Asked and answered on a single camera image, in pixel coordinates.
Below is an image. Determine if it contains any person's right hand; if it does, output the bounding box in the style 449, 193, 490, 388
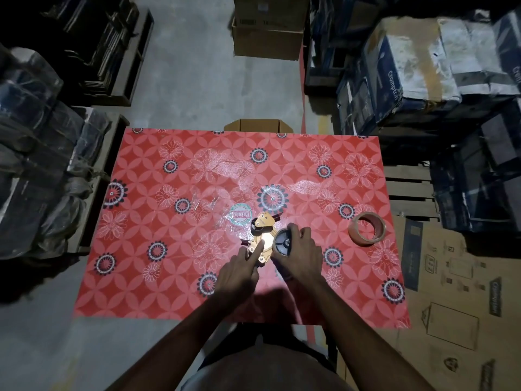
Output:
271, 223, 325, 284

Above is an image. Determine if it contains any person's left hand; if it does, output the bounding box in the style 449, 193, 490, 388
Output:
214, 242, 265, 300

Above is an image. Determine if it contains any black caster wheel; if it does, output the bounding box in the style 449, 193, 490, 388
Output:
273, 230, 298, 257

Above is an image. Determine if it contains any gold metal caster bracket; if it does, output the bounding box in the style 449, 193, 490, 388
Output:
240, 213, 285, 266

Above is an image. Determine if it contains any person's left forearm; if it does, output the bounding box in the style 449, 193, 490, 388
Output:
105, 286, 255, 391

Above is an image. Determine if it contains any person's right forearm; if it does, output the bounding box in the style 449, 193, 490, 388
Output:
285, 277, 437, 391

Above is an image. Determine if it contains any brown packing tape roll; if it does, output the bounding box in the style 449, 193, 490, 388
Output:
349, 212, 387, 246

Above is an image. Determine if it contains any clear plastic bag round label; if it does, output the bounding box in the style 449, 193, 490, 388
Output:
215, 199, 261, 233

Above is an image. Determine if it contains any clear bag of small screws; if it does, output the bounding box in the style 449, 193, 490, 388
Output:
190, 191, 221, 213

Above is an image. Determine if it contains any red floral tablecloth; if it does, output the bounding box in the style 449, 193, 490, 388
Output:
73, 127, 412, 329

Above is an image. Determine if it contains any person's grey clothing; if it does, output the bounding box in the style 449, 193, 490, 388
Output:
190, 321, 360, 391

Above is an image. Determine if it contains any wooden pallet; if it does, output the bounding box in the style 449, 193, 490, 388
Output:
382, 160, 442, 221

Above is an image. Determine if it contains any small open cardboard box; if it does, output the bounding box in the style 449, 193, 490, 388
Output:
224, 119, 294, 135

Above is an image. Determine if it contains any flattened printed cardboard sheet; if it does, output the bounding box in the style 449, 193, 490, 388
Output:
337, 216, 521, 391

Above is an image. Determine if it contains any stack of blue printed cartons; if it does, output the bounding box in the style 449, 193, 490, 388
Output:
304, 0, 521, 234

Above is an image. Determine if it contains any large brown cardboard box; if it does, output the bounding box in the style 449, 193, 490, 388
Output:
231, 0, 310, 61

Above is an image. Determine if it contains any pile of plastic-wrapped bundles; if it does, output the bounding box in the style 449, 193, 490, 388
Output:
0, 42, 111, 261

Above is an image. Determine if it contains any dark wooden pallet rack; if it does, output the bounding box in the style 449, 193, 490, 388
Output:
43, 0, 155, 107

